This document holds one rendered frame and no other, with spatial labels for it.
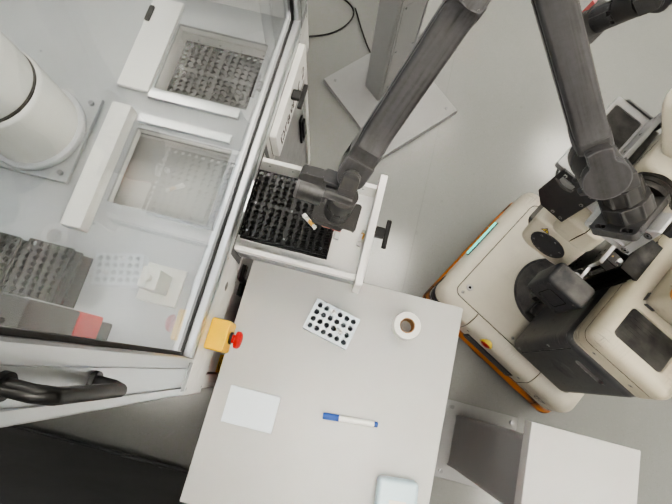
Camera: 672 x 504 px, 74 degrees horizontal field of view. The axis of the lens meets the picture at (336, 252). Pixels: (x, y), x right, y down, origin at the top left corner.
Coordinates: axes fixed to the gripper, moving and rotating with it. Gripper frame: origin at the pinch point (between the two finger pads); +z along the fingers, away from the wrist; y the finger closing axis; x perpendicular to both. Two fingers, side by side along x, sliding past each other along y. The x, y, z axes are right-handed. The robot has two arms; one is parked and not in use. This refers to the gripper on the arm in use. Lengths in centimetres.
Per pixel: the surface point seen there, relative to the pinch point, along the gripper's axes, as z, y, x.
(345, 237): 7.9, -4.9, 0.0
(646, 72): 78, -137, -156
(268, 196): 6.9, 17.0, -3.9
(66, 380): -48, 25, 42
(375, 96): 87, -7, -96
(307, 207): 2.8, 6.7, -2.9
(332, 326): 12.2, -8.5, 22.4
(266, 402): 14.5, 1.8, 44.6
